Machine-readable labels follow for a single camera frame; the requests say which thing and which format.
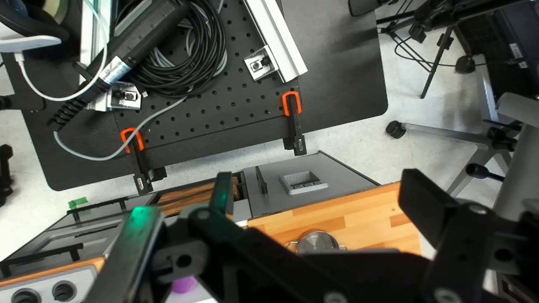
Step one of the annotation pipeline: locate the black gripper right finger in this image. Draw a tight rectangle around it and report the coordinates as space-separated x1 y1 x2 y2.
399 169 496 303

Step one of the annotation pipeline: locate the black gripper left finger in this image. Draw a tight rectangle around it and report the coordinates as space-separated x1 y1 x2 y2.
84 172 232 303

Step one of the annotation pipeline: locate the purple plush toy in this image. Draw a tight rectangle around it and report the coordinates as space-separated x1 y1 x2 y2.
171 276 196 295

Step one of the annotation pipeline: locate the grey stove knob panel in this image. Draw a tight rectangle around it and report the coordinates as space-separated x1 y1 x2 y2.
0 266 97 303

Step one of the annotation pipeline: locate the toy kitchen wooden counter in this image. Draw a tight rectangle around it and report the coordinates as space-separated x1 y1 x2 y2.
1 152 420 281

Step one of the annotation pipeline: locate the orange black clamp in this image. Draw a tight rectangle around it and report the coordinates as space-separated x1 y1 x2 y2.
281 91 306 155
119 128 166 194

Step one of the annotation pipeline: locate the black perforated table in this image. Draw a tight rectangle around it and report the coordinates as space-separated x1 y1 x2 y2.
23 0 387 190

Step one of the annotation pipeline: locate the white cable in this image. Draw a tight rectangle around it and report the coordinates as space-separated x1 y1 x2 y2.
13 47 190 164

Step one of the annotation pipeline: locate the coiled black cable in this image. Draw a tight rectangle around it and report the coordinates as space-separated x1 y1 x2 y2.
119 0 228 98

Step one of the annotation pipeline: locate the silver aluminium rail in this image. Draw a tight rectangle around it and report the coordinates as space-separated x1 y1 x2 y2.
242 0 308 83

